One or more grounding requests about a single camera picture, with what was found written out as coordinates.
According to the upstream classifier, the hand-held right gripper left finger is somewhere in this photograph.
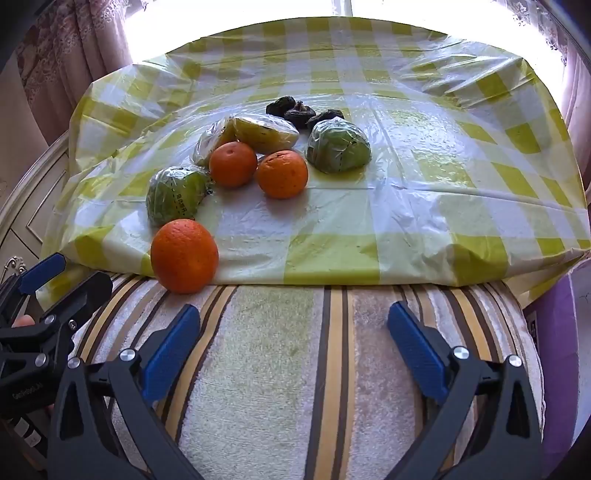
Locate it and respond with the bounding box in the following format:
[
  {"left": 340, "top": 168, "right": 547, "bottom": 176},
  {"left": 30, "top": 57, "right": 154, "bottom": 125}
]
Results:
[{"left": 46, "top": 304, "right": 204, "bottom": 480}]

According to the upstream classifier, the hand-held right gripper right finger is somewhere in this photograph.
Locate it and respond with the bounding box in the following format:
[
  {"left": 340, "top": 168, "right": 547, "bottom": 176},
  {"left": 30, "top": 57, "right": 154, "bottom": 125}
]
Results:
[{"left": 387, "top": 301, "right": 546, "bottom": 480}]

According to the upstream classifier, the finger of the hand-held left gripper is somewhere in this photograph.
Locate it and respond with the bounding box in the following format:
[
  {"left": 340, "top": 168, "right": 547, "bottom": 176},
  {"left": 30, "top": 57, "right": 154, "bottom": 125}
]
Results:
[
  {"left": 0, "top": 253, "right": 68, "bottom": 320},
  {"left": 28, "top": 271, "right": 114, "bottom": 358}
]

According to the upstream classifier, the large orange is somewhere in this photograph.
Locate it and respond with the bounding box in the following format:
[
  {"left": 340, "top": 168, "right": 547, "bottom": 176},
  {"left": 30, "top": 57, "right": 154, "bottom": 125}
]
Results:
[{"left": 150, "top": 219, "right": 219, "bottom": 295}]

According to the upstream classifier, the plastic-wrapped green fruit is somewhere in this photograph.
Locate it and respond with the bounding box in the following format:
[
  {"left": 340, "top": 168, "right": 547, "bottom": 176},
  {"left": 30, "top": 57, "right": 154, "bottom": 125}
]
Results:
[
  {"left": 146, "top": 165, "right": 213, "bottom": 228},
  {"left": 306, "top": 117, "right": 372, "bottom": 175}
]

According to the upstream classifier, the purple box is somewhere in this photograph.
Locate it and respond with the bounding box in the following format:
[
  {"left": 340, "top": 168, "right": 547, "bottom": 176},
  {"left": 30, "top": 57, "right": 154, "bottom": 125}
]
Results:
[{"left": 522, "top": 263, "right": 591, "bottom": 462}]

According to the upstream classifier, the plastic-wrapped yellow fruit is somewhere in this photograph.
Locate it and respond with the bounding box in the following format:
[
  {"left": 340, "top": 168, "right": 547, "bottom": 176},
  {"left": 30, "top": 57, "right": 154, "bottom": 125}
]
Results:
[
  {"left": 235, "top": 113, "right": 301, "bottom": 155},
  {"left": 192, "top": 116, "right": 238, "bottom": 168}
]

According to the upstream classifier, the white cabinet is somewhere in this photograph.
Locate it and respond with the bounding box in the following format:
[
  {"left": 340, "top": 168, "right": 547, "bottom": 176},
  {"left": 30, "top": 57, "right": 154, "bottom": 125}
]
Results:
[{"left": 0, "top": 131, "right": 70, "bottom": 289}]

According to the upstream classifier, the striped towel blanket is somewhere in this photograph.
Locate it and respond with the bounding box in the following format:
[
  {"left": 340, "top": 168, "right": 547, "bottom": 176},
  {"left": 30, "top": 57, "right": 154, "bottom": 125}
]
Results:
[{"left": 41, "top": 272, "right": 546, "bottom": 480}]

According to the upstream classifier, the yellow checkered plastic tablecloth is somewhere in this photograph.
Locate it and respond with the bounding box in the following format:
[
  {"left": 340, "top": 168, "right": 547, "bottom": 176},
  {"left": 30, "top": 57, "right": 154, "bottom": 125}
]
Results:
[{"left": 39, "top": 16, "right": 591, "bottom": 305}]

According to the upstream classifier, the dark dried fruit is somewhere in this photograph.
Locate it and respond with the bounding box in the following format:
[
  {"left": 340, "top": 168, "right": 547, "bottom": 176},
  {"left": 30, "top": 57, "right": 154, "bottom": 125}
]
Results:
[
  {"left": 266, "top": 95, "right": 297, "bottom": 116},
  {"left": 284, "top": 100, "right": 317, "bottom": 132},
  {"left": 307, "top": 109, "right": 345, "bottom": 131}
]

